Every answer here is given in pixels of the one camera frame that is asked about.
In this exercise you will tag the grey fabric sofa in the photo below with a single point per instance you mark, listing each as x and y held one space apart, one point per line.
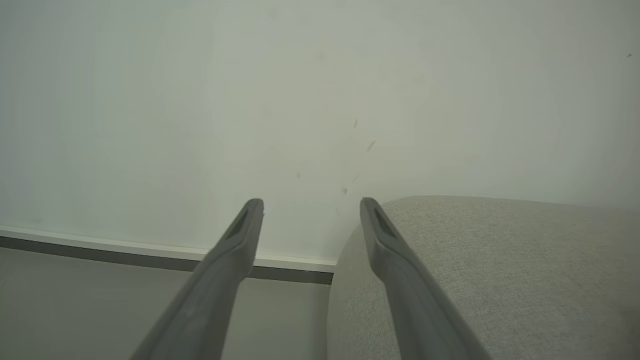
525 275

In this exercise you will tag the white grey baseboard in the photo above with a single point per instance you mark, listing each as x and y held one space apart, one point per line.
125 252

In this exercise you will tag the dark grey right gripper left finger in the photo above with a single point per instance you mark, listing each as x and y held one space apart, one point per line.
215 290

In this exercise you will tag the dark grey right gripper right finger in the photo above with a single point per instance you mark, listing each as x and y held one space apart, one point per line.
410 295

